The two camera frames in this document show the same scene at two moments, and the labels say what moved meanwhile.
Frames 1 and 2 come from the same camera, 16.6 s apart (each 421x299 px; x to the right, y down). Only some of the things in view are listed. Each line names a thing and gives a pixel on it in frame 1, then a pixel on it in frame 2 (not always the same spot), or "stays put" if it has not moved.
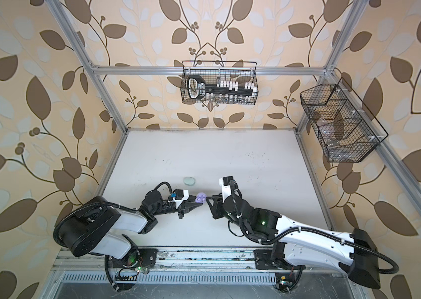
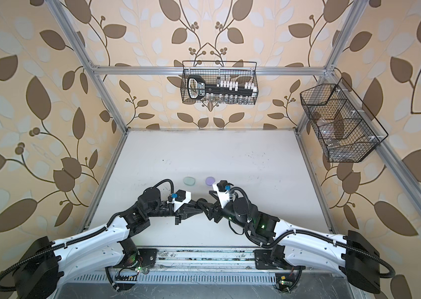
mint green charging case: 189,180 stays put
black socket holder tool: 197,88 stays put
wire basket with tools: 216,71 stays put
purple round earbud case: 201,197 → 210,180
